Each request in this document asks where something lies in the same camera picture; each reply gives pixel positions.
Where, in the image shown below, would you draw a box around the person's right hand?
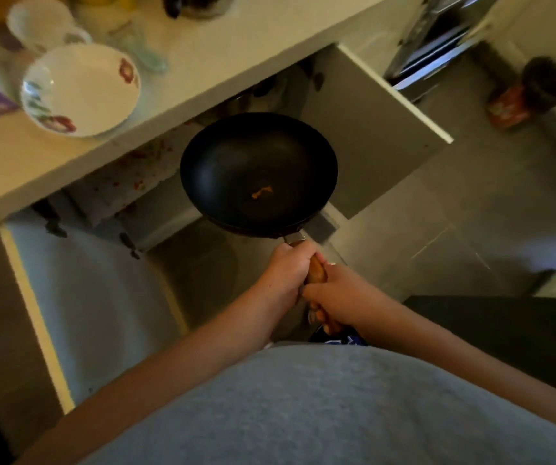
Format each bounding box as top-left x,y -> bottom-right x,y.
301,253 -> 384,336

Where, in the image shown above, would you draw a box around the person's left hand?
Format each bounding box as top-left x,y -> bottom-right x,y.
254,239 -> 318,319

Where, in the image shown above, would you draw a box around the black wok with wooden handle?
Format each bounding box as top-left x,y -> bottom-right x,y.
179,112 -> 351,337

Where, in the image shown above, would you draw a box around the person's right forearm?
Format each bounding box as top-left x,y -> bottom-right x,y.
355,297 -> 556,439

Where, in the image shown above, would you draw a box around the person's left forearm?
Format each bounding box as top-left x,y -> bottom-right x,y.
14,285 -> 290,465

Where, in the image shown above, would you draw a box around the blue shorts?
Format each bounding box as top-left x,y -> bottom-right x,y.
308,325 -> 369,347

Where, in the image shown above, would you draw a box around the grey open cabinet door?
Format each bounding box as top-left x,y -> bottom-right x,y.
299,43 -> 454,221

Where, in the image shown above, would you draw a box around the grey shirt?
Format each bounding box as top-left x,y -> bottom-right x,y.
78,343 -> 556,465

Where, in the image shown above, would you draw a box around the black furniture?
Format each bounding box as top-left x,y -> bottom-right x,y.
403,295 -> 556,403

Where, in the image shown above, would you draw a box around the grey cabinet door yellow edge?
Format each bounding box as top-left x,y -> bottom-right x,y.
0,220 -> 187,417

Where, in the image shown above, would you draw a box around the white countertop slab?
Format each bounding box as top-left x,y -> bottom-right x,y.
0,0 -> 429,238

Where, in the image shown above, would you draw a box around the steel oven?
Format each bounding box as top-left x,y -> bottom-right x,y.
383,0 -> 503,103

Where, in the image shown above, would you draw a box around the red can with dark brush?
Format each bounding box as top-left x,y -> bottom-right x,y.
486,55 -> 556,129

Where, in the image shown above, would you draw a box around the clear greenish bottle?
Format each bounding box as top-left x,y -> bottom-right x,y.
106,7 -> 170,76

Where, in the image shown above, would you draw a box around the dark jar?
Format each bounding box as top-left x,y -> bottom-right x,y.
162,0 -> 232,21

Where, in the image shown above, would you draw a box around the white floral bowl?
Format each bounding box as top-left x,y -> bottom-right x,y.
20,43 -> 142,138

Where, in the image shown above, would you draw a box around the yellow packet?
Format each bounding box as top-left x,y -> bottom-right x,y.
69,0 -> 137,11

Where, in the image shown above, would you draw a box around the white floral cup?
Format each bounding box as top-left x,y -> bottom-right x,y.
7,0 -> 94,56

